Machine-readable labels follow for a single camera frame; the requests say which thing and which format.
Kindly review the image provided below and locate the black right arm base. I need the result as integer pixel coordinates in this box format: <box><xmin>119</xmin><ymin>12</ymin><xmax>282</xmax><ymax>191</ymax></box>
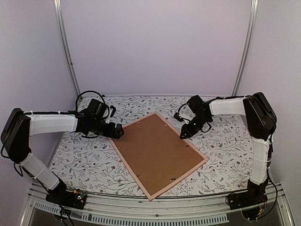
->
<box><xmin>225</xmin><ymin>188</ymin><xmax>268</xmax><ymax>221</ymax></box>

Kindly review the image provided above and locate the brown cardboard backing board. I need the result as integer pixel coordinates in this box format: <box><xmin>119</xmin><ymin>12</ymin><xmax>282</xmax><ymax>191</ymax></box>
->
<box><xmin>111</xmin><ymin>112</ymin><xmax>208</xmax><ymax>201</ymax></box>

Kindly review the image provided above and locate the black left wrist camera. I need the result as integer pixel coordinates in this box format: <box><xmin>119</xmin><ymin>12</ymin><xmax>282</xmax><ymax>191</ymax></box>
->
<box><xmin>75</xmin><ymin>90</ymin><xmax>116</xmax><ymax>123</ymax></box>

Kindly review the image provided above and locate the aluminium front table rail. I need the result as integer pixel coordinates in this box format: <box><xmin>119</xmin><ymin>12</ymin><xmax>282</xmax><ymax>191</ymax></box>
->
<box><xmin>20</xmin><ymin>183</ymin><xmax>297</xmax><ymax>226</ymax></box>

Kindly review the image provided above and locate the pink wooden picture frame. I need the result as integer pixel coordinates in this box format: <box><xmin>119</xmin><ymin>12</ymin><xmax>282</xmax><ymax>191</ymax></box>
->
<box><xmin>110</xmin><ymin>112</ymin><xmax>209</xmax><ymax>202</ymax></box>

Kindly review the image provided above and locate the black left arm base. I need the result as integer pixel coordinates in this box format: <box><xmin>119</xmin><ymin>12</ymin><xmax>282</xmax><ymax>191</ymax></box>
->
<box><xmin>46</xmin><ymin>186</ymin><xmax>87</xmax><ymax>210</ymax></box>

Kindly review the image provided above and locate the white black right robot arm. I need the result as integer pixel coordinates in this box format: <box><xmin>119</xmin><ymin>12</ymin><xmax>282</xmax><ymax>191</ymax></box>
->
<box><xmin>174</xmin><ymin>92</ymin><xmax>277</xmax><ymax>205</ymax></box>

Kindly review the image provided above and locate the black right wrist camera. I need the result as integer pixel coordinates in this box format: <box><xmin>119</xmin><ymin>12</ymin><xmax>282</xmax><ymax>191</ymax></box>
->
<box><xmin>174</xmin><ymin>95</ymin><xmax>204</xmax><ymax>124</ymax></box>

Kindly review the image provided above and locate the aluminium corner post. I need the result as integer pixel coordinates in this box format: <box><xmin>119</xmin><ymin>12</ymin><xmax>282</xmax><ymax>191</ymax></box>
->
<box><xmin>231</xmin><ymin>0</ymin><xmax>259</xmax><ymax>96</ymax></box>
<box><xmin>53</xmin><ymin>0</ymin><xmax>80</xmax><ymax>95</ymax></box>

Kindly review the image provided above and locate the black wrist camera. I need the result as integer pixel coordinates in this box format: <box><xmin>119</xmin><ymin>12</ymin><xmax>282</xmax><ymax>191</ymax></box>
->
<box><xmin>174</xmin><ymin>95</ymin><xmax>204</xmax><ymax>124</ymax></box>
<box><xmin>75</xmin><ymin>90</ymin><xmax>116</xmax><ymax>123</ymax></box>

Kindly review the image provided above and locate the left aluminium corner post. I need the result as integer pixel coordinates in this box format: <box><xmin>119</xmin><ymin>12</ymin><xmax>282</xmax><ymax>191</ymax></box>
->
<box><xmin>53</xmin><ymin>0</ymin><xmax>80</xmax><ymax>95</ymax></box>

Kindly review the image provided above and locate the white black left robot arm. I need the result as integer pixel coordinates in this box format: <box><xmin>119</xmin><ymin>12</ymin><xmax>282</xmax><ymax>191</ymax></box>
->
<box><xmin>0</xmin><ymin>108</ymin><xmax>124</xmax><ymax>204</ymax></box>

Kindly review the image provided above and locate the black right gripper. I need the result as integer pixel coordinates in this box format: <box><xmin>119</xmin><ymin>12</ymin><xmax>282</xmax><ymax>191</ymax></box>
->
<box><xmin>180</xmin><ymin>114</ymin><xmax>210</xmax><ymax>139</ymax></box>

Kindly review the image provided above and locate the right aluminium corner post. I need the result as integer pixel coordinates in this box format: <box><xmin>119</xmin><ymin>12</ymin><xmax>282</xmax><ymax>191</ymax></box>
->
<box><xmin>231</xmin><ymin>0</ymin><xmax>259</xmax><ymax>96</ymax></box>

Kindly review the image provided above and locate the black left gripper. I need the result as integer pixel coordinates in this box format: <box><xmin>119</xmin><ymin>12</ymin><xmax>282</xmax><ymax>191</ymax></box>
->
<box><xmin>91</xmin><ymin>119</ymin><xmax>124</xmax><ymax>139</ymax></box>

